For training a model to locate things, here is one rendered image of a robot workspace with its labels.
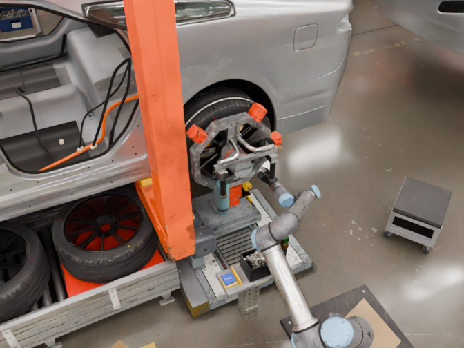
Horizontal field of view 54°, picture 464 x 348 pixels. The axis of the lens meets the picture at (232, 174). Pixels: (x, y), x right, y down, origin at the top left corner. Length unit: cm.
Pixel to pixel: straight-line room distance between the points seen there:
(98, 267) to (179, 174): 92
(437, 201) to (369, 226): 54
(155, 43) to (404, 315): 238
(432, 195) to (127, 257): 222
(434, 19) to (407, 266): 221
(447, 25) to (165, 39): 313
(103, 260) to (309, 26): 187
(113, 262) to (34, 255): 48
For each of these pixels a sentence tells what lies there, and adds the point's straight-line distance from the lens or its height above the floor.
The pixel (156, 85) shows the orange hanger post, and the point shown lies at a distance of 199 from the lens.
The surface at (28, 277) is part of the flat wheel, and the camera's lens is 298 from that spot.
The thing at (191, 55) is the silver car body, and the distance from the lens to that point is 261.
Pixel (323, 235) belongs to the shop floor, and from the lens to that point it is 364.
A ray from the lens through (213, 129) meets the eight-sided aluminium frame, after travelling 273.
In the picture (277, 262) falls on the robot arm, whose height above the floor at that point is 72.
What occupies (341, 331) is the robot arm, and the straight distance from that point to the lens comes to 248.
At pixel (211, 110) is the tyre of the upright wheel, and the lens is 278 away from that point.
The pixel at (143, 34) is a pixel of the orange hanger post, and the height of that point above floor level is 195.
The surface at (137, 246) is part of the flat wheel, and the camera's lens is 293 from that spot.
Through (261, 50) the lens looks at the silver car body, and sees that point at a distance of 281.
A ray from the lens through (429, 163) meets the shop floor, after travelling 454.
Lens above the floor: 274
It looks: 42 degrees down
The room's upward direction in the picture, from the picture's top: straight up
